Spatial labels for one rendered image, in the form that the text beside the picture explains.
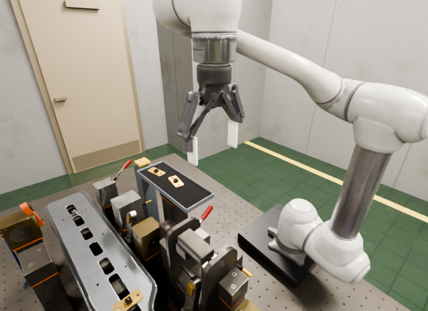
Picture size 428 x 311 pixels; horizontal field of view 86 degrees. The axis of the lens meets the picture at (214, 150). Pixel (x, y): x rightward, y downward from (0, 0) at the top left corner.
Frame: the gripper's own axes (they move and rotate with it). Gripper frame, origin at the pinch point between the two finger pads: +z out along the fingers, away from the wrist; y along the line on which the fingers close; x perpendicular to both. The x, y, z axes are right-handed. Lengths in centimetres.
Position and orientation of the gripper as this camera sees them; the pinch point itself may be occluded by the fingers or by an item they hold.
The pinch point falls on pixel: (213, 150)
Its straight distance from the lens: 57.4
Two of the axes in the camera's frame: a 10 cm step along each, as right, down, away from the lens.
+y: -7.2, 3.1, -6.2
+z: 0.0, 8.9, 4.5
